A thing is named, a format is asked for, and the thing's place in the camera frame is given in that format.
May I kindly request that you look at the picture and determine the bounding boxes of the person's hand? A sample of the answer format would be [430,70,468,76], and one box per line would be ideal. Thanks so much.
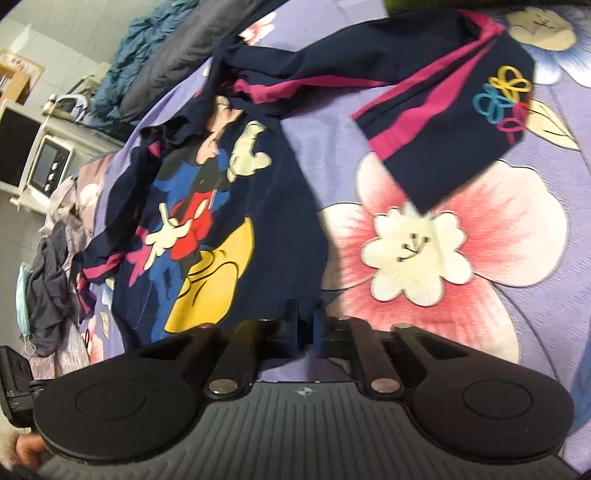
[14,433,47,469]

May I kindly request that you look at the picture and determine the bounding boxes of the pile of grey clothes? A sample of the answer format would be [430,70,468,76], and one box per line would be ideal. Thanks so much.
[25,177,100,380]

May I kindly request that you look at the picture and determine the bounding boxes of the navy cartoon print shirt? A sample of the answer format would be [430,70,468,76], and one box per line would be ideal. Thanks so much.
[75,95,328,348]

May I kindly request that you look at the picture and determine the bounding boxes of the navy pants pink stripes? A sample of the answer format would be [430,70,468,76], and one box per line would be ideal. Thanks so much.
[208,9,535,212]

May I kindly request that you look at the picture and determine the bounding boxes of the white microwave oven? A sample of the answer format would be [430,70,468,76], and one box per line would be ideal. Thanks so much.
[27,135,74,197]

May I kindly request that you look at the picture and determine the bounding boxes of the purple floral bed sheet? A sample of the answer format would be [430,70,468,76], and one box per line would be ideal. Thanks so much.
[75,0,591,474]

